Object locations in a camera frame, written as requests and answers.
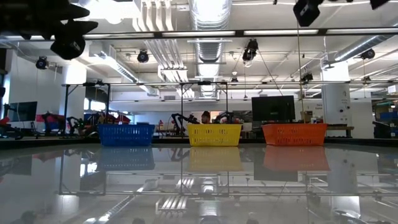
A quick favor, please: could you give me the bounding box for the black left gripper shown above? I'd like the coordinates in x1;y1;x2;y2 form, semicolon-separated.
30;0;99;40

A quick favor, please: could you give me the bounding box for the white ceiling pipe bundle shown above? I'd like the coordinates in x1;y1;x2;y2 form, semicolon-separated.
132;0;190;100

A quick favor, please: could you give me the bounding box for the red board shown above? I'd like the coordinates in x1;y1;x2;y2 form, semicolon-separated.
35;113;66;124

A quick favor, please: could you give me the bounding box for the black monitor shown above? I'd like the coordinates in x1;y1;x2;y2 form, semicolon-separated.
251;95;296;123
7;101;38;123

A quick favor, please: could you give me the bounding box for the blue plastic basket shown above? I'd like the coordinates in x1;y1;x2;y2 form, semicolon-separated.
98;123;155;147

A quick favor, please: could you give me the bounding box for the yellow plastic basket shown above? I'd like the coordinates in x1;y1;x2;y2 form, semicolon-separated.
187;123;243;147

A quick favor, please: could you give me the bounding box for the orange plastic basket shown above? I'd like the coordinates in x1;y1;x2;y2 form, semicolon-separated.
261;123;328;146

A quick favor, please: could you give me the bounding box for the white round column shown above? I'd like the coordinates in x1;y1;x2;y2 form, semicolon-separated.
321;83;352;127

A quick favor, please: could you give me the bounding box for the wooden side table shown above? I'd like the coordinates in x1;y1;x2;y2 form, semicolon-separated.
326;125;355;138

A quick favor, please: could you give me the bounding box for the black overhead frame bar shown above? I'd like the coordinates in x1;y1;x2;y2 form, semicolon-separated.
0;29;398;41

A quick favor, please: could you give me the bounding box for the black metal workstation frame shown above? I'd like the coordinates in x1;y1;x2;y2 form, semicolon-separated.
62;81;268;136

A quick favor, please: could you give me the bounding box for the silver ceiling air duct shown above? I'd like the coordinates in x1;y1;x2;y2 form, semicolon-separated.
188;0;233;99

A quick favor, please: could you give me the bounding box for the black metal table frame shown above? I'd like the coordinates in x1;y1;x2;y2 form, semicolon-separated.
0;136;398;150

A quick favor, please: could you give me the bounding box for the thin hanging cord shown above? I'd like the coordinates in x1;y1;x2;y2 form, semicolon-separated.
297;26;305;110

